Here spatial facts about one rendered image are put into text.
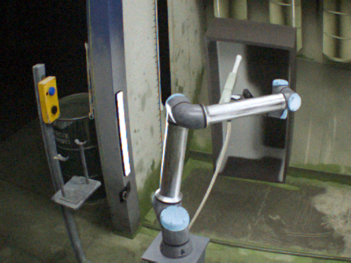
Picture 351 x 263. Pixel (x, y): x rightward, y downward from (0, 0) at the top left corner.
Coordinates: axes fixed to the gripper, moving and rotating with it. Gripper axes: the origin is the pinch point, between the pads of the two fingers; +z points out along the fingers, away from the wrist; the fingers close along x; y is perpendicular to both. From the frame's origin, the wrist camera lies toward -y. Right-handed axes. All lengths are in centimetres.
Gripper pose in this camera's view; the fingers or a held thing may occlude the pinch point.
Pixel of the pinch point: (225, 99)
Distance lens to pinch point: 233.6
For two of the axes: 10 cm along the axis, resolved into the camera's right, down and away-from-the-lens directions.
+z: -9.5, -1.4, 2.9
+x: 2.9, -7.5, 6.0
